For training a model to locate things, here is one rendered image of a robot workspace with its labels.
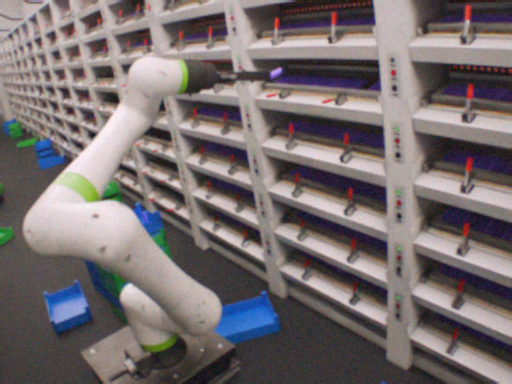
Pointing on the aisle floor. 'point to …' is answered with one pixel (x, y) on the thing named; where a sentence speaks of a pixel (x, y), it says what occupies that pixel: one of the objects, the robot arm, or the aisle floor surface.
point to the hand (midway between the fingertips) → (258, 76)
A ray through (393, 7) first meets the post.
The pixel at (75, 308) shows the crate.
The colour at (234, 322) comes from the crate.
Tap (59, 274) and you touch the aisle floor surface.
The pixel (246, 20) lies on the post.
